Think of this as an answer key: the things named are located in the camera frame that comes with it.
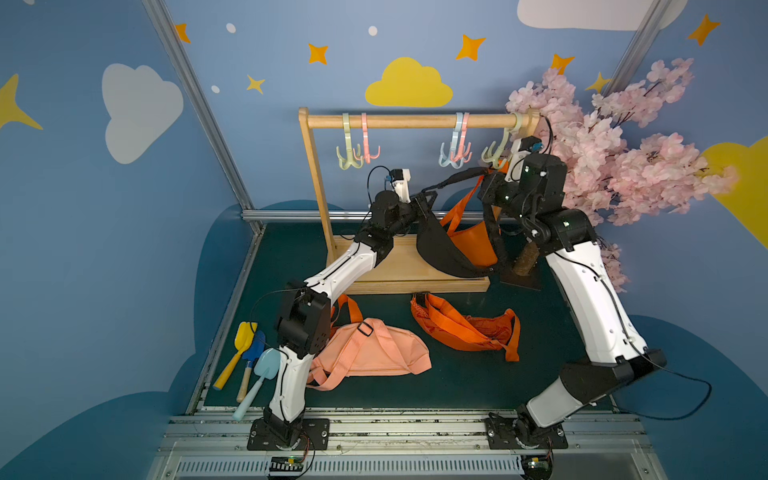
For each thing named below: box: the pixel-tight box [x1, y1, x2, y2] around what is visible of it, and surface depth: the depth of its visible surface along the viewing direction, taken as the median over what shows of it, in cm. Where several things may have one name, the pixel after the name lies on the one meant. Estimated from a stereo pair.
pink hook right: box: [450, 112, 473, 163], surface depth 72 cm
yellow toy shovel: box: [213, 321, 259, 390], surface depth 90 cm
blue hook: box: [438, 112, 464, 169], surface depth 73 cm
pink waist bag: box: [307, 318, 432, 391], surface depth 82 cm
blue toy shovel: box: [236, 330, 266, 403], surface depth 85 cm
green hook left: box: [336, 113, 364, 171], surface depth 73 cm
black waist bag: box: [412, 167, 503, 278], surface depth 85 cm
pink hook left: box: [353, 112, 381, 164], surface depth 71 cm
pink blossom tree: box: [506, 58, 738, 291], surface depth 66 cm
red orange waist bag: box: [410, 292, 521, 362], surface depth 90 cm
